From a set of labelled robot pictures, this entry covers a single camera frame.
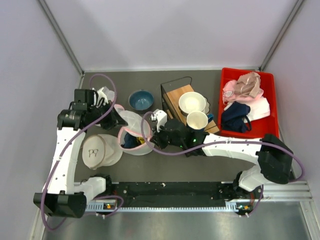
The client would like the red plastic bin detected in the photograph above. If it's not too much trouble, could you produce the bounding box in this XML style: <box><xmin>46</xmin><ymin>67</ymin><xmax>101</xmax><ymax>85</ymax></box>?
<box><xmin>217</xmin><ymin>67</ymin><xmax>279</xmax><ymax>139</ymax></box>

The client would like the black wire wooden shelf rack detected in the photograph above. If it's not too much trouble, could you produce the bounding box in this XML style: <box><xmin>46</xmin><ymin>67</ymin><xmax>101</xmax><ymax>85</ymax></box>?
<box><xmin>160</xmin><ymin>76</ymin><xmax>220</xmax><ymax>158</ymax></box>

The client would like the navy blue garment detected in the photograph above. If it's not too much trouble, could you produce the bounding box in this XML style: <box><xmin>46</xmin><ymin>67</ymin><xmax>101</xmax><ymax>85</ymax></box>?
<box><xmin>221</xmin><ymin>101</ymin><xmax>252</xmax><ymax>133</ymax></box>

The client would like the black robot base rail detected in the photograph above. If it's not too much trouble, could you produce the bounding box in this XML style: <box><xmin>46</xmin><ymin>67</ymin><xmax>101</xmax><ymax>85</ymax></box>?
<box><xmin>85</xmin><ymin>176</ymin><xmax>263</xmax><ymax>217</ymax></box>

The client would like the blue and white mug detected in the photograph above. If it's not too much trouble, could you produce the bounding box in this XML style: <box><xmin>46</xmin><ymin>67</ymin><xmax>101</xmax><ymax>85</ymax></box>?
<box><xmin>186</xmin><ymin>111</ymin><xmax>214</xmax><ymax>131</ymax></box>

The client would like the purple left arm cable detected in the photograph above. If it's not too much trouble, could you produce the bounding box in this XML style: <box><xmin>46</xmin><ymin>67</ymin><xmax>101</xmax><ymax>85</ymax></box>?
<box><xmin>41</xmin><ymin>73</ymin><xmax>125</xmax><ymax>231</ymax></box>

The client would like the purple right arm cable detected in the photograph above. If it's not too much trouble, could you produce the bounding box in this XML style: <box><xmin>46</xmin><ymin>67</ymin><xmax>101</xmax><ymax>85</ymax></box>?
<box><xmin>141</xmin><ymin>111</ymin><xmax>306</xmax><ymax>218</ymax></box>

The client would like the yellow and navy bra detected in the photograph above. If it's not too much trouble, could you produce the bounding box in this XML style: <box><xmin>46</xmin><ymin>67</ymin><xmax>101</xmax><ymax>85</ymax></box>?
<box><xmin>121</xmin><ymin>132</ymin><xmax>145</xmax><ymax>149</ymax></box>

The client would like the white mesh laundry bag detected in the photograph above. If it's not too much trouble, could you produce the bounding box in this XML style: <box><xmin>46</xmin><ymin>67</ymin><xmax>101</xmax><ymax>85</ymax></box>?
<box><xmin>95</xmin><ymin>86</ymin><xmax>115</xmax><ymax>107</ymax></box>
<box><xmin>114</xmin><ymin>104</ymin><xmax>152</xmax><ymax>156</ymax></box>

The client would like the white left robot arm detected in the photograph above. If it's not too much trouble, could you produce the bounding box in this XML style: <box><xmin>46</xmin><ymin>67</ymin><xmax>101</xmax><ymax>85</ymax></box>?
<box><xmin>33</xmin><ymin>87</ymin><xmax>127</xmax><ymax>218</ymax></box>

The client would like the white ceramic bowl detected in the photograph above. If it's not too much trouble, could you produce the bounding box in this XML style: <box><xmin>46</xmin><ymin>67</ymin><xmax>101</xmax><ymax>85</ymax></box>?
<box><xmin>178</xmin><ymin>91</ymin><xmax>210</xmax><ymax>117</ymax></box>

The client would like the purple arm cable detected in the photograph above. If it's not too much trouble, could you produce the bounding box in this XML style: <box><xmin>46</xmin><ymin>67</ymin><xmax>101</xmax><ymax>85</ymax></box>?
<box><xmin>141</xmin><ymin>111</ymin><xmax>306</xmax><ymax>218</ymax></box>
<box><xmin>41</xmin><ymin>73</ymin><xmax>125</xmax><ymax>231</ymax></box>

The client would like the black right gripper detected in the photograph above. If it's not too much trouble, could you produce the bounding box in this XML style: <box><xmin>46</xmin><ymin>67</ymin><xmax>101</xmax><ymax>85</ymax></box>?
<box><xmin>151</xmin><ymin>121</ymin><xmax>186</xmax><ymax>150</ymax></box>

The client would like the cream round mesh bra bag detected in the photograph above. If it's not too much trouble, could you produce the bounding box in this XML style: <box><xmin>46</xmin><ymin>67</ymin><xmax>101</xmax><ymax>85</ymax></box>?
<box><xmin>82</xmin><ymin>134</ymin><xmax>123</xmax><ymax>170</ymax></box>

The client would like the beige satin garment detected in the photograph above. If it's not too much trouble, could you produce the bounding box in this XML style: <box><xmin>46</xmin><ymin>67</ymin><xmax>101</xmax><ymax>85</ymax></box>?
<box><xmin>234</xmin><ymin>72</ymin><xmax>261</xmax><ymax>98</ymax></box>

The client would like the dark blue ceramic bowl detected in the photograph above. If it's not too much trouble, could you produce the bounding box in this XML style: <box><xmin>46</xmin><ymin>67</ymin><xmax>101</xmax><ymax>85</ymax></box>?
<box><xmin>128</xmin><ymin>90</ymin><xmax>154</xmax><ymax>113</ymax></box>

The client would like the pink garment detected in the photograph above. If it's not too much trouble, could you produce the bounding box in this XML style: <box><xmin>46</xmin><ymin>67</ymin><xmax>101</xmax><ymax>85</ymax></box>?
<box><xmin>222</xmin><ymin>80</ymin><xmax>264</xmax><ymax>105</ymax></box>

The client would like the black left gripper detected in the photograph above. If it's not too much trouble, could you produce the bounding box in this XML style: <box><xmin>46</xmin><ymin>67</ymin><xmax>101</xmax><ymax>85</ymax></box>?
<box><xmin>87</xmin><ymin>99</ymin><xmax>127</xmax><ymax>130</ymax></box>

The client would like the white folded cloth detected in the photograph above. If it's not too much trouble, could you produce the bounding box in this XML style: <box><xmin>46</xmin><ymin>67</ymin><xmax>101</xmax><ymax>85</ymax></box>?
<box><xmin>246</xmin><ymin>97</ymin><xmax>271</xmax><ymax>122</ymax></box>

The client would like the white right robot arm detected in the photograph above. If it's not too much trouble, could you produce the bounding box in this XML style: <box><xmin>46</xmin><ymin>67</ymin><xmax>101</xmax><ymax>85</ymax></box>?
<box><xmin>150</xmin><ymin>109</ymin><xmax>293</xmax><ymax>198</ymax></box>

